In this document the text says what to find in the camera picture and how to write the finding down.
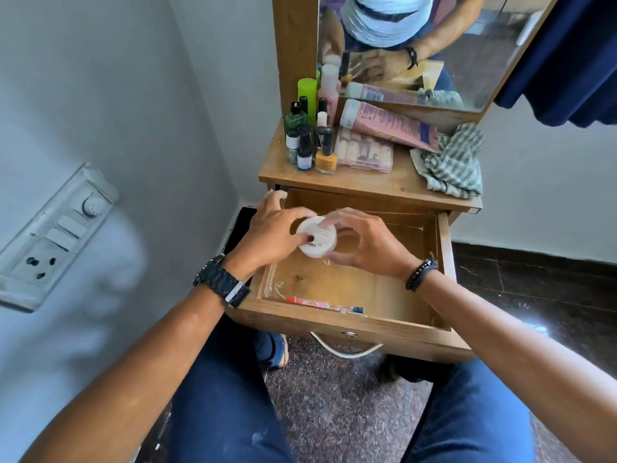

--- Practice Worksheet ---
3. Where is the person's left hand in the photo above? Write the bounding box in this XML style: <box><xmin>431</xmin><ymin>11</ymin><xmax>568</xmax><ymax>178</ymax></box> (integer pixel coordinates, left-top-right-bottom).
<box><xmin>226</xmin><ymin>190</ymin><xmax>318</xmax><ymax>281</ymax></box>

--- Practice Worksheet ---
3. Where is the person's right hand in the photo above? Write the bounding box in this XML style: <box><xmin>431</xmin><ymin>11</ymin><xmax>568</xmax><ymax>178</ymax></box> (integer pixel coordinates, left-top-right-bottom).
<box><xmin>318</xmin><ymin>207</ymin><xmax>425</xmax><ymax>283</ymax></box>

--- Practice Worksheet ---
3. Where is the white round cream jar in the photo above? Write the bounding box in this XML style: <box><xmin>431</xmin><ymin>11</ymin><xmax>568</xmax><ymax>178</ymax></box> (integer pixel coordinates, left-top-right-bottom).
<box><xmin>295</xmin><ymin>216</ymin><xmax>338</xmax><ymax>259</ymax></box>

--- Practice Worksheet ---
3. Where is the person's left forearm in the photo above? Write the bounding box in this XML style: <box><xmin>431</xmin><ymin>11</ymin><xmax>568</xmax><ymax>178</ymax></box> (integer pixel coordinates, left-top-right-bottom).
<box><xmin>19</xmin><ymin>271</ymin><xmax>244</xmax><ymax>463</ymax></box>

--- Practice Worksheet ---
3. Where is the person's right forearm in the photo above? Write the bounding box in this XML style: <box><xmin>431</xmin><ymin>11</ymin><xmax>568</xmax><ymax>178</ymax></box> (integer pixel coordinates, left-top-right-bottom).
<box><xmin>416</xmin><ymin>269</ymin><xmax>617</xmax><ymax>463</ymax></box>

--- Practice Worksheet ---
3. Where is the wooden drawer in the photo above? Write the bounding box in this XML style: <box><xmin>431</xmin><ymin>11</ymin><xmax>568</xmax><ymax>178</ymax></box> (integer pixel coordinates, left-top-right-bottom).
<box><xmin>225</xmin><ymin>188</ymin><xmax>478</xmax><ymax>364</ymax></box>

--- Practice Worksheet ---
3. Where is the clear plastic packet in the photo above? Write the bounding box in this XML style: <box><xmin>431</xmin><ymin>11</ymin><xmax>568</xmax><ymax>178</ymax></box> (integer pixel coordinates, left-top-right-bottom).
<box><xmin>263</xmin><ymin>271</ymin><xmax>368</xmax><ymax>317</ymax></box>

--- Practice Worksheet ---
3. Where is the wooden dressing table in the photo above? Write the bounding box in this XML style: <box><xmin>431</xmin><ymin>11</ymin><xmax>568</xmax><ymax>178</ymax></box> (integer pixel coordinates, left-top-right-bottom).
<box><xmin>258</xmin><ymin>0</ymin><xmax>563</xmax><ymax>216</ymax></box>

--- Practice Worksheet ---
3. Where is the black wrist watch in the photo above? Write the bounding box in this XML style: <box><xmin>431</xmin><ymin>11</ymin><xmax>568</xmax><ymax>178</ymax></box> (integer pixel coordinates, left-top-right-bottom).
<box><xmin>193</xmin><ymin>254</ymin><xmax>251</xmax><ymax>308</ymax></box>

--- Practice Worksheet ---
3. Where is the yellow nail polish bottle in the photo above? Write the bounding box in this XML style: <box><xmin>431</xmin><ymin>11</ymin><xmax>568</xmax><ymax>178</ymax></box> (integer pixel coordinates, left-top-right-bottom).
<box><xmin>315</xmin><ymin>127</ymin><xmax>338</xmax><ymax>175</ymax></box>

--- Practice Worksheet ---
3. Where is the dark blue nail polish bottle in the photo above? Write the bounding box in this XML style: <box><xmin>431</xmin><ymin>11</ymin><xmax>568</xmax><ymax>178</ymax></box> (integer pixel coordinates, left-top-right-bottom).
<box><xmin>296</xmin><ymin>125</ymin><xmax>313</xmax><ymax>171</ymax></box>

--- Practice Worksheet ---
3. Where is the clear plastic cosmetics box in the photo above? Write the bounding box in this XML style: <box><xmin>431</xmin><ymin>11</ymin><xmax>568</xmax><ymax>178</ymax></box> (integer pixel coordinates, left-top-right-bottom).
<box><xmin>334</xmin><ymin>126</ymin><xmax>394</xmax><ymax>174</ymax></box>

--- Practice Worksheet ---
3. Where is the person's shoe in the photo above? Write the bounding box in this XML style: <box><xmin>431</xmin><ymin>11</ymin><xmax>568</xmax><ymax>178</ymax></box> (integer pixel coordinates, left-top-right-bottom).
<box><xmin>270</xmin><ymin>334</ymin><xmax>290</xmax><ymax>370</ymax></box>

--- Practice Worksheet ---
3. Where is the dark green glass bottle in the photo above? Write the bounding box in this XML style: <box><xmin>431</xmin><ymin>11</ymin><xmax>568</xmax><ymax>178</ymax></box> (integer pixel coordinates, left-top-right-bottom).
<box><xmin>283</xmin><ymin>101</ymin><xmax>309</xmax><ymax>136</ymax></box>

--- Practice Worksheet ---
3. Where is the pink cosmetic tube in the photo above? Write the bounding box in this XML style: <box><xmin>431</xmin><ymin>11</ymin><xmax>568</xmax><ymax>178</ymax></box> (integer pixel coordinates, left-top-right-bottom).
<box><xmin>339</xmin><ymin>98</ymin><xmax>441</xmax><ymax>154</ymax></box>

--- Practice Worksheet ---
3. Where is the green striped cloth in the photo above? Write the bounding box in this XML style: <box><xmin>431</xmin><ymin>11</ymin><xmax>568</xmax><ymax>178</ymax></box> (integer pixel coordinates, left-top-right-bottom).
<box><xmin>410</xmin><ymin>122</ymin><xmax>484</xmax><ymax>199</ymax></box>

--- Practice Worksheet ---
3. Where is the lime green cylinder bottle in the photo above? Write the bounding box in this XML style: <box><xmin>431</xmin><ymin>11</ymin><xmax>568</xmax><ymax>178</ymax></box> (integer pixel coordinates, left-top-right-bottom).
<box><xmin>297</xmin><ymin>78</ymin><xmax>319</xmax><ymax>126</ymax></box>

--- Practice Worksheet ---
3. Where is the pink bottle with white cap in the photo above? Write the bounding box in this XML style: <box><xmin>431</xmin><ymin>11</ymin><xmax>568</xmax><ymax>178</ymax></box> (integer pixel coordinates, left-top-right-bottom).
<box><xmin>317</xmin><ymin>64</ymin><xmax>341</xmax><ymax>127</ymax></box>

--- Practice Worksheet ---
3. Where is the person's left leg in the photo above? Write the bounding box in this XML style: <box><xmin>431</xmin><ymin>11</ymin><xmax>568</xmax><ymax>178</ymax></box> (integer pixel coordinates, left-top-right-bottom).
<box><xmin>166</xmin><ymin>313</ymin><xmax>296</xmax><ymax>463</ymax></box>

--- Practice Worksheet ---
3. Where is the person's leg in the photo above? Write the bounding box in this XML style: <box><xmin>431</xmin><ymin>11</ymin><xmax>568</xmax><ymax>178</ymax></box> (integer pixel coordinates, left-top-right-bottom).
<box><xmin>386</xmin><ymin>356</ymin><xmax>537</xmax><ymax>463</ymax></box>
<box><xmin>166</xmin><ymin>313</ymin><xmax>296</xmax><ymax>463</ymax></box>

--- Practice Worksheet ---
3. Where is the person's right leg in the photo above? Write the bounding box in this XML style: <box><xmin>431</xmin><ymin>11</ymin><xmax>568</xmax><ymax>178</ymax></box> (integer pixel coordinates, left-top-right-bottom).
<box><xmin>386</xmin><ymin>356</ymin><xmax>537</xmax><ymax>463</ymax></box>

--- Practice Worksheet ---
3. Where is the dressing table mirror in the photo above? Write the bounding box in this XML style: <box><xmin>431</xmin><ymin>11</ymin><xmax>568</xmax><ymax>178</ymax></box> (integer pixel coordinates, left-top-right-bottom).
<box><xmin>317</xmin><ymin>0</ymin><xmax>556</xmax><ymax>114</ymax></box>

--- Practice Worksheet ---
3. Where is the dark blue curtain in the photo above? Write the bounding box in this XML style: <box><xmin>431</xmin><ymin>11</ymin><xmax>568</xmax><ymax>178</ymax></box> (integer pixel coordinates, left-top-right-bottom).
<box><xmin>494</xmin><ymin>0</ymin><xmax>617</xmax><ymax>129</ymax></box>

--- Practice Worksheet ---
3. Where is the black beaded bracelet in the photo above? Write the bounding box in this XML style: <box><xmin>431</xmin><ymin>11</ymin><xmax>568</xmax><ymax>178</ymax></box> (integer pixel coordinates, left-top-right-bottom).
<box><xmin>405</xmin><ymin>259</ymin><xmax>440</xmax><ymax>293</ymax></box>

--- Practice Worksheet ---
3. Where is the metal drawer handle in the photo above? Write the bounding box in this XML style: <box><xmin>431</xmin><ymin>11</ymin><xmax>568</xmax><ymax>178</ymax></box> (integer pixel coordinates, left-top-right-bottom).
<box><xmin>308</xmin><ymin>331</ymin><xmax>384</xmax><ymax>360</ymax></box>

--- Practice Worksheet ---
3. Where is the white wall switchboard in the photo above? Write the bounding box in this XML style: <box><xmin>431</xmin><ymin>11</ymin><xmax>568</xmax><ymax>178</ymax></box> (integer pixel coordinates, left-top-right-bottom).
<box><xmin>0</xmin><ymin>162</ymin><xmax>120</xmax><ymax>313</ymax></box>

